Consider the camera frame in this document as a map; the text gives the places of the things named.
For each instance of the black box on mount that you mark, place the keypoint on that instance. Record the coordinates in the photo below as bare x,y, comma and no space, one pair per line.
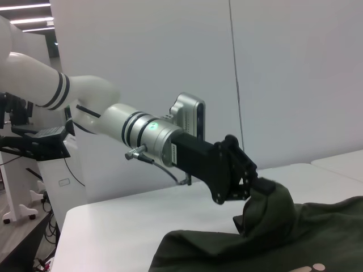
17,113

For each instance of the white rolling stand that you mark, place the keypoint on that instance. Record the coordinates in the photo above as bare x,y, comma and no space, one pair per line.
24,211

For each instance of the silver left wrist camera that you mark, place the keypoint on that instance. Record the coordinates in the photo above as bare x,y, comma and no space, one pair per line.
190,113

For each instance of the black metal bracket platform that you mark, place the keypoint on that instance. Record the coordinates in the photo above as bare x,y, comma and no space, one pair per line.
42,147

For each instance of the ceiling light strip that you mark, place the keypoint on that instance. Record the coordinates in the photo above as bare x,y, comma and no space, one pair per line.
31,20
25,7
38,29

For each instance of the white caster foot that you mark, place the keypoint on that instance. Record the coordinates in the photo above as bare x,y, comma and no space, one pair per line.
38,196

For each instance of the dark desk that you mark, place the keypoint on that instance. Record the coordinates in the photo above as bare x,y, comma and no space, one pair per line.
17,249

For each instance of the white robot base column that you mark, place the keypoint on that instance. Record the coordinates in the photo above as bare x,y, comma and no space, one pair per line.
54,175

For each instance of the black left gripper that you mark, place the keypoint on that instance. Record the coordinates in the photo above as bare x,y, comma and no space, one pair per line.
198,161

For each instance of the dark green FREE t-shirt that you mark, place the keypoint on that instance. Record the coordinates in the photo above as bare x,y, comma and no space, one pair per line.
269,241

